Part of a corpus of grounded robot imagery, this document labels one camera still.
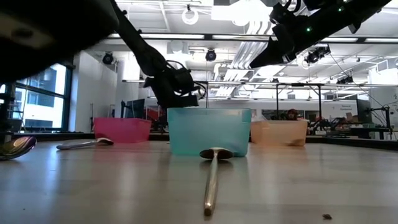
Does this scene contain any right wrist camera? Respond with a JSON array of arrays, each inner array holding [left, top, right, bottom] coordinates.
[[269, 2, 296, 34]]

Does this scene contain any orange translucent plastic bin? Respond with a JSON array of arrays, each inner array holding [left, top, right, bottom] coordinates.
[[250, 119, 309, 147]]

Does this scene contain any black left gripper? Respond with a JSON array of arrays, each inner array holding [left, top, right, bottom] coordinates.
[[144, 67, 200, 109]]

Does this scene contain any large window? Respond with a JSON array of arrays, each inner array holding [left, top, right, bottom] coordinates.
[[0, 63, 74, 133]]

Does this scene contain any person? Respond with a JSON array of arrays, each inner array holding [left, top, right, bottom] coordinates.
[[285, 108, 299, 121]]

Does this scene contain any black aluminium table frame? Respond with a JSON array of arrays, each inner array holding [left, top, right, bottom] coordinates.
[[0, 132, 398, 149]]

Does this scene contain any pink translucent plastic bin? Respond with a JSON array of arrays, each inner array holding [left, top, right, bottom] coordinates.
[[93, 117, 152, 144]]

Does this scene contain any dark desk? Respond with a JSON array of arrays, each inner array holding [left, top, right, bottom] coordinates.
[[349, 126, 398, 140]]

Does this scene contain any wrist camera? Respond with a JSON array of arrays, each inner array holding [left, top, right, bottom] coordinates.
[[172, 68, 197, 94], [269, 2, 296, 34]]

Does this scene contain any black overhead camera rig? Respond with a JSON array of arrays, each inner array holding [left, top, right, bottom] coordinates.
[[304, 45, 332, 65]]

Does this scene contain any black metal gantry frame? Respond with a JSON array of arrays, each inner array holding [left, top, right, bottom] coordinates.
[[275, 82, 323, 121], [198, 80, 210, 110]]

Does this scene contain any teal-handled iridescent spoon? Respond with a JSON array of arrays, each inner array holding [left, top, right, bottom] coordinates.
[[0, 136, 37, 161]]

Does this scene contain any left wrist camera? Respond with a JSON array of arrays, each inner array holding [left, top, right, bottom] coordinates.
[[172, 68, 197, 94]]

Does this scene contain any black robot equipment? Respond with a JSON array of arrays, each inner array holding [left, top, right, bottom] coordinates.
[[309, 116, 346, 136]]

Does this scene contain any black post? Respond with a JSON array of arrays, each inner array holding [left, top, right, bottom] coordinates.
[[0, 93, 16, 141]]

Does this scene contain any white ring light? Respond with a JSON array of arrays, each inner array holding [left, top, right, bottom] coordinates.
[[182, 7, 200, 26]]

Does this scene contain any purple-handled spoon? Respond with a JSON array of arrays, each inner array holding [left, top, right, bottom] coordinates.
[[55, 138, 114, 151]]

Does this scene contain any black monitor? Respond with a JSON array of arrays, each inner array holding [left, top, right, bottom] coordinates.
[[356, 98, 373, 124], [124, 98, 146, 119]]

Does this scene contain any teal translucent plastic bin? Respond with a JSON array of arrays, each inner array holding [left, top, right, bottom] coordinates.
[[167, 108, 252, 157]]

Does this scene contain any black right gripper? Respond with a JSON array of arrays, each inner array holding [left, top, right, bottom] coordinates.
[[249, 24, 323, 68]]

